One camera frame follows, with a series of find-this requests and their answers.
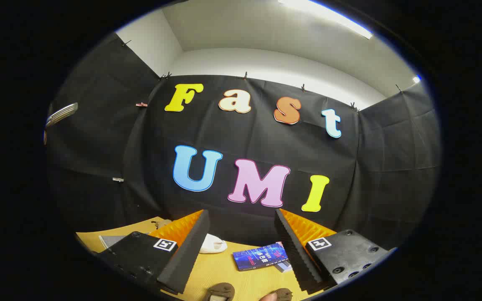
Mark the light blue book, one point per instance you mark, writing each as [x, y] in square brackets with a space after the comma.
[283, 266]

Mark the white plush toy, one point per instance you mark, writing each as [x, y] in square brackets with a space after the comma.
[212, 244]

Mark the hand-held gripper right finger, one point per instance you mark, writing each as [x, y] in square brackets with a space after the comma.
[293, 251]

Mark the dark blue book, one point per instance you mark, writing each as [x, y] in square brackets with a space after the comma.
[260, 256]

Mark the silver ribbed fixture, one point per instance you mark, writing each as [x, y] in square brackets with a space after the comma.
[62, 113]

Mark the brown fuzzy shoe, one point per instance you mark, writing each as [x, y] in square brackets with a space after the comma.
[283, 294]
[221, 289]

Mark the small ceiling light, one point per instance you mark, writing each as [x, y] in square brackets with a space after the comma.
[416, 78]

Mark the grey fabric storage box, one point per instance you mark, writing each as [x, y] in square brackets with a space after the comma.
[113, 241]

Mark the silver cloth clip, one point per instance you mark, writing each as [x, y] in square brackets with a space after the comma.
[118, 179]

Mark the pink cloth clip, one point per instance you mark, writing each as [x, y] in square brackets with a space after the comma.
[142, 104]

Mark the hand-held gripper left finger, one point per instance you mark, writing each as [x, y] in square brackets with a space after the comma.
[191, 251]

